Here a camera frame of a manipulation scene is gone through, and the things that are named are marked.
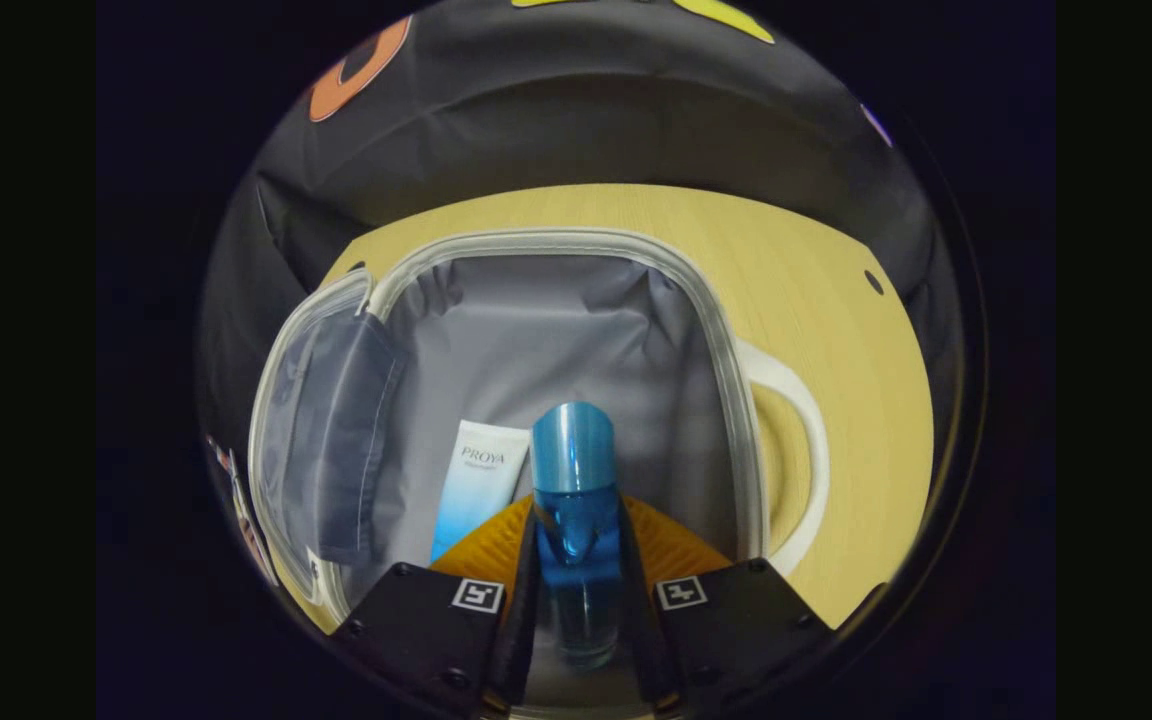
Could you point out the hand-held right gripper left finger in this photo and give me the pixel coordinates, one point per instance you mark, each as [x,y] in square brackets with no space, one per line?
[416,630]

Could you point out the blue white cosmetic tube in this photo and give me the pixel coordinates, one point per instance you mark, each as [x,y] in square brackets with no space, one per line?
[476,480]

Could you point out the clear blue toner bottle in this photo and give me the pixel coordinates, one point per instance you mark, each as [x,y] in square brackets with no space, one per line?
[576,470]

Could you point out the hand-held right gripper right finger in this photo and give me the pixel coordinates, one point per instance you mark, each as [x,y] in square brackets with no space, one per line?
[736,630]

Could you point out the black backdrop cloth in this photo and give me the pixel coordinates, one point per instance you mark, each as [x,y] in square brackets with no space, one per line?
[556,130]

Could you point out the white suitcase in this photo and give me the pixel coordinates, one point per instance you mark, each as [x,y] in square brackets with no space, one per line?
[556,340]

